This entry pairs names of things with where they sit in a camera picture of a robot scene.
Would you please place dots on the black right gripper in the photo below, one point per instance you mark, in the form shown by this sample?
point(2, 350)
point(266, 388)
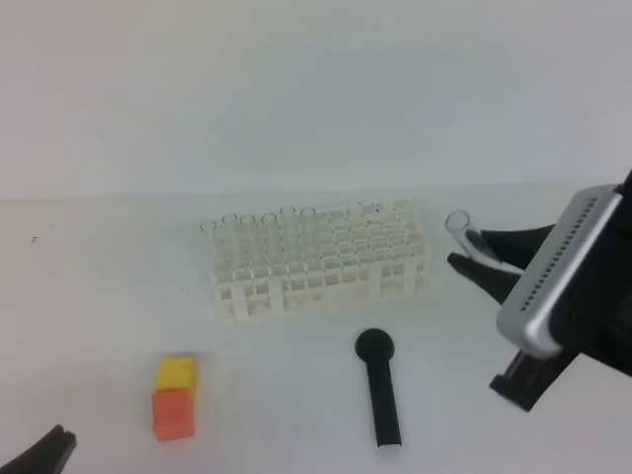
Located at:
point(594, 317)

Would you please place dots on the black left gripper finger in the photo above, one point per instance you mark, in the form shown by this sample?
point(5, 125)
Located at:
point(48, 455)

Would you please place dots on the clear glass test tube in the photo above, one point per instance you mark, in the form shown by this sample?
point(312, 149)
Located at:
point(472, 242)

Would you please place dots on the white test tube rack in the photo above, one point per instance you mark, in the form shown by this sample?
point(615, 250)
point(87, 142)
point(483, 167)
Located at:
point(367, 251)

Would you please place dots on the clear tube in rack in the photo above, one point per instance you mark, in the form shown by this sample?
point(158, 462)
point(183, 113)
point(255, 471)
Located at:
point(247, 238)
point(269, 224)
point(307, 235)
point(230, 244)
point(208, 229)
point(287, 216)

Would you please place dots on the orange foam cube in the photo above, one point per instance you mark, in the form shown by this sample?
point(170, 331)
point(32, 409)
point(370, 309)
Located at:
point(172, 414)

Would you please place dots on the yellow foam cube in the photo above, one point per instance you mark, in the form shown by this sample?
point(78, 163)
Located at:
point(177, 372)

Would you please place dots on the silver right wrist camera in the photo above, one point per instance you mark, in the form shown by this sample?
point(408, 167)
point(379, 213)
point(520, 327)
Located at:
point(525, 316)

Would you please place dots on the black scoop with handle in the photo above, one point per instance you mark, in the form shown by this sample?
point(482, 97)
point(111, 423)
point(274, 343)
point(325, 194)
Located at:
point(376, 348)

